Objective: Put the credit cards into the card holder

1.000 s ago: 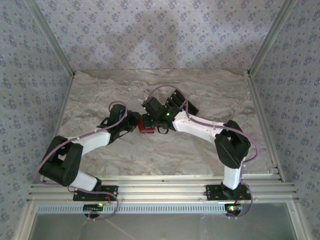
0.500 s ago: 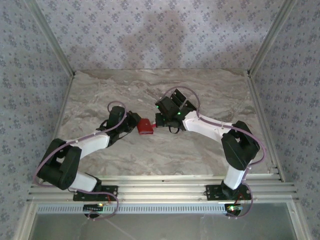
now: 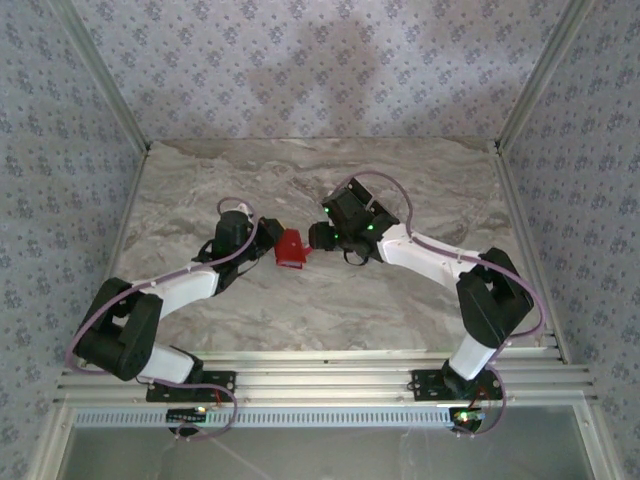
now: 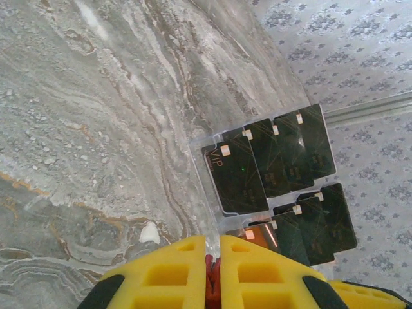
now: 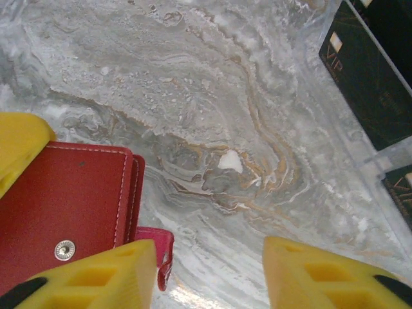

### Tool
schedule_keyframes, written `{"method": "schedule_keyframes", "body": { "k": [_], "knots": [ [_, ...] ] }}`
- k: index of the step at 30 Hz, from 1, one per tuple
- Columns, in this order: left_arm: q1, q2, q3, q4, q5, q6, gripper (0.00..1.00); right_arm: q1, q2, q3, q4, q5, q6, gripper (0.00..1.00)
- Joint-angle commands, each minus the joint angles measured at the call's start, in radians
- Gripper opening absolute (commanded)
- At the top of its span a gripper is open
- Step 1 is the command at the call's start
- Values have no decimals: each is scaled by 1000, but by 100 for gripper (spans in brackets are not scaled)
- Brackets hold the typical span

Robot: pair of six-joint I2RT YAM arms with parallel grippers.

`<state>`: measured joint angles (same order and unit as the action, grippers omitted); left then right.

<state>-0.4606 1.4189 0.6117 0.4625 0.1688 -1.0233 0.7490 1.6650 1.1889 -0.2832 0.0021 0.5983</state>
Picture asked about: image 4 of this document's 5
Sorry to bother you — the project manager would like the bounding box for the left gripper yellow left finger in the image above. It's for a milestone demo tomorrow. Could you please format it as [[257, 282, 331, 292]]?
[[77, 234, 214, 309]]

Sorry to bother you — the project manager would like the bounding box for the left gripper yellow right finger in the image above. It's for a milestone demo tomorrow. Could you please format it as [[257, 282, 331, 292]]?
[[212, 234, 412, 309]]

